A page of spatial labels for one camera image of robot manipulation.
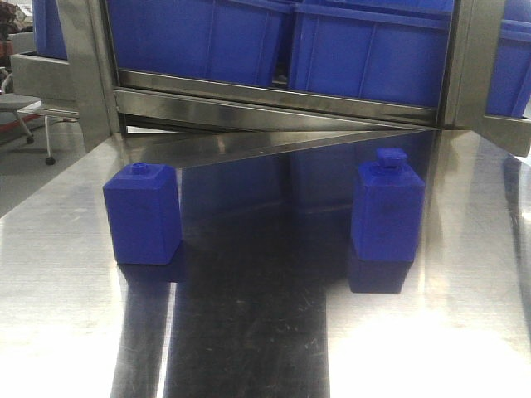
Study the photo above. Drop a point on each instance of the blue block part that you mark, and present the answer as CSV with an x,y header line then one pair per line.
x,y
143,212

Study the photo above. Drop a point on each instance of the blue bottle part with cap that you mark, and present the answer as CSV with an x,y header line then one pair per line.
x,y
388,203

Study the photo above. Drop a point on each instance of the stainless steel shelf rack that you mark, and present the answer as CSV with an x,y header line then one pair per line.
x,y
88,85

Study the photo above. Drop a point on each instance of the blue plastic bin centre left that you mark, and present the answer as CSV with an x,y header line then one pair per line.
x,y
231,41

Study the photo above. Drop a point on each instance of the blue plastic bin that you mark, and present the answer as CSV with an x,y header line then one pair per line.
x,y
231,41
510,83
47,29
380,53

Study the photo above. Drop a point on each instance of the blue plastic bin centre right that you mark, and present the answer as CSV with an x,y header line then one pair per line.
x,y
380,53

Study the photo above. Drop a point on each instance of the blue plastic bin far right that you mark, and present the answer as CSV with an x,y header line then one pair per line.
x,y
510,83

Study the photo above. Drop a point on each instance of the blue plastic bin far left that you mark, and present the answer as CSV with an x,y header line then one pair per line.
x,y
47,29

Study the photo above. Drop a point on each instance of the grey office chair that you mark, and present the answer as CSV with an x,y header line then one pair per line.
x,y
12,103

